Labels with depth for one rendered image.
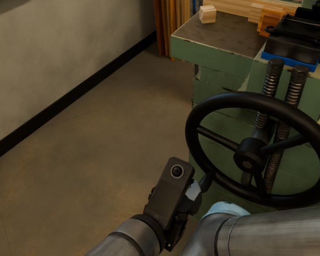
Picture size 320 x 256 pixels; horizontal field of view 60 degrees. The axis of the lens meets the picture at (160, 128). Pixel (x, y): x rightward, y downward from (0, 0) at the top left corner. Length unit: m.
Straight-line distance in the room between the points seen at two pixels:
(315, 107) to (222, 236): 0.31
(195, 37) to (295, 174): 0.45
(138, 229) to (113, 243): 0.05
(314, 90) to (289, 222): 0.30
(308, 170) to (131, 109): 1.26
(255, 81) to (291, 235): 0.34
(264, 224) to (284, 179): 0.57
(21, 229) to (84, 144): 0.55
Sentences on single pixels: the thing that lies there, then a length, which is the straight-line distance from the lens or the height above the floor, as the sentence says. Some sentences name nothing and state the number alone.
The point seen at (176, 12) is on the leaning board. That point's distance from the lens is 2.10.
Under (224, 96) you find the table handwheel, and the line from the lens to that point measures 0.48.
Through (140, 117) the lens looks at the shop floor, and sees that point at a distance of 1.77.
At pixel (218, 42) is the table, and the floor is 0.90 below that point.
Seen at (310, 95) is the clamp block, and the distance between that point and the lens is 0.54.
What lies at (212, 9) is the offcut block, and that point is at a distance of 0.76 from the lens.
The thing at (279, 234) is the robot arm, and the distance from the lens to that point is 0.28.
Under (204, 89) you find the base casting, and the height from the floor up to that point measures 0.77.
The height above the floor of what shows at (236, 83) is 0.83.
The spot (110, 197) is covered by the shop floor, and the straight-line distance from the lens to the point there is 1.45.
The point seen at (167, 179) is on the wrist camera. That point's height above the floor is 0.86.
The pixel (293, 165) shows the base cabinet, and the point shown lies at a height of 0.63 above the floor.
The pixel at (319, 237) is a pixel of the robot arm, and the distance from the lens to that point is 0.26.
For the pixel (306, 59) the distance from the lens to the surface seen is 0.52.
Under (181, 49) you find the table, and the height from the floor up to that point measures 0.87.
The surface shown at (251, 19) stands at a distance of 0.79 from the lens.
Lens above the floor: 1.24
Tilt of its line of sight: 47 degrees down
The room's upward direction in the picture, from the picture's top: 3 degrees counter-clockwise
